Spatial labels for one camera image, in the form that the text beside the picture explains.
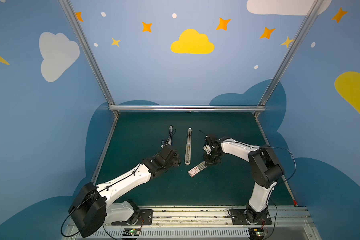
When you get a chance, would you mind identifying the beige black stapler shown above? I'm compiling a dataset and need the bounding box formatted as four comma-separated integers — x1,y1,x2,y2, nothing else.
185,128,192,165

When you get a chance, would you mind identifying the aluminium frame post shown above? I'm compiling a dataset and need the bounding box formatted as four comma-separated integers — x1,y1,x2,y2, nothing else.
59,0,115,107
258,0,325,111

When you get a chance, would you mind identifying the aluminium back crossbar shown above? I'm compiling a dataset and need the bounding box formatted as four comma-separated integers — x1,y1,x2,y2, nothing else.
109,105,266,112

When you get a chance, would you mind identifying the green circuit board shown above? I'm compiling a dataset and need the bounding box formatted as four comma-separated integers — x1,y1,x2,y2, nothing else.
123,229,141,237
248,228,265,240

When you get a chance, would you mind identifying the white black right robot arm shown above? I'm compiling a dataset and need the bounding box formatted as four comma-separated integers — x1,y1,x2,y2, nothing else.
203,134,285,225

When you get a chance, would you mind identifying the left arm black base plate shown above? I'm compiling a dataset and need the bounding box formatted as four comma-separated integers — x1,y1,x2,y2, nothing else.
111,209,154,226

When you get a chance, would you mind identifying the right aluminium frame post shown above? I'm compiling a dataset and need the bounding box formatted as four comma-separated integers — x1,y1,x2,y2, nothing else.
258,0,325,111

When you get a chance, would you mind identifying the red white staple box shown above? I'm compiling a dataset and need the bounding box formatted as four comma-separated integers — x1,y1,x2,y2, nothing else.
188,161,207,178

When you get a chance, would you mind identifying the left green circuit board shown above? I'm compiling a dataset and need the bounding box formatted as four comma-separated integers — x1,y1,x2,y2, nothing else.
123,229,141,237

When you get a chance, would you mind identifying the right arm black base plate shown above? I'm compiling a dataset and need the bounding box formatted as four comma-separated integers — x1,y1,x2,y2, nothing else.
228,209,273,225

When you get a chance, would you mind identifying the left aluminium frame post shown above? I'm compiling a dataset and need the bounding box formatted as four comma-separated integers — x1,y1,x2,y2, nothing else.
59,0,115,107

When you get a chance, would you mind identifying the right green circuit board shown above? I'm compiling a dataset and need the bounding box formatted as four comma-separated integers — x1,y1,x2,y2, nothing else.
248,228,265,240

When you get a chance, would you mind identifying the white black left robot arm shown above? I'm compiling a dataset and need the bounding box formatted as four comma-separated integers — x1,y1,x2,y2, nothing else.
68,145,181,238

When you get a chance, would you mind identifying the aluminium front rail frame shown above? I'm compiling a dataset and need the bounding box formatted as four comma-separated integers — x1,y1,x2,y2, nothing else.
59,205,322,240

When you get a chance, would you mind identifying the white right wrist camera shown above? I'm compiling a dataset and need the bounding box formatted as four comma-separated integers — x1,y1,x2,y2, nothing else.
203,144,212,155

